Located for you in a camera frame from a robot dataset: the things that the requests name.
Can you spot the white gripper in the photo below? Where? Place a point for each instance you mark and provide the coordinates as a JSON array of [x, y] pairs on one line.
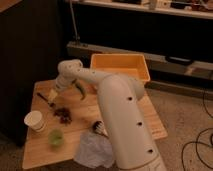
[[61, 83]]

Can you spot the dark metal fork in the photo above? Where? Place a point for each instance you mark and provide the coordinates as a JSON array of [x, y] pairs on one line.
[[51, 104]]

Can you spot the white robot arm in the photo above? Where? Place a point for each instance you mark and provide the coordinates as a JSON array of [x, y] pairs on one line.
[[117, 96]]

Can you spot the bunch of dark grapes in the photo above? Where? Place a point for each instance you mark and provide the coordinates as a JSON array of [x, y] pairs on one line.
[[64, 115]]

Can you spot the green chili pepper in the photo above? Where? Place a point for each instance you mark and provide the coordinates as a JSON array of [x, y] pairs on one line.
[[81, 89]]

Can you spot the wooden table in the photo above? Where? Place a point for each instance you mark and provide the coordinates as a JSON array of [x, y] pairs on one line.
[[37, 151]]

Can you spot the white paper cup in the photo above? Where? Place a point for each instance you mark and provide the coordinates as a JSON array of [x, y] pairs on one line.
[[35, 120]]

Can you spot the green plastic cup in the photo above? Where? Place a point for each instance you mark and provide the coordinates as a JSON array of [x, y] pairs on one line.
[[55, 138]]

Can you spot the white dish brush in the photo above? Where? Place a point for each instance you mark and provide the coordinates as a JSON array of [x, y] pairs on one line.
[[98, 128]]

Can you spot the grey blue cloth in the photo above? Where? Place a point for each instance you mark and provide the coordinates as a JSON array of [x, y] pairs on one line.
[[94, 151]]

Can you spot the orange plastic bin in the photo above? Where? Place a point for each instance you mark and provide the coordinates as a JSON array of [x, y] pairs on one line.
[[131, 64]]

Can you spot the metal pole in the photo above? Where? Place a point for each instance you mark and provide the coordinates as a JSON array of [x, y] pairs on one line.
[[76, 35]]

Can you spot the white shelf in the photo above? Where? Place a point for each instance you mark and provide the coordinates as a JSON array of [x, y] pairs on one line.
[[146, 8]]

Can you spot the grey metal rail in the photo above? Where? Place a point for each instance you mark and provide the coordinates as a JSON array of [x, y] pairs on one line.
[[154, 62]]

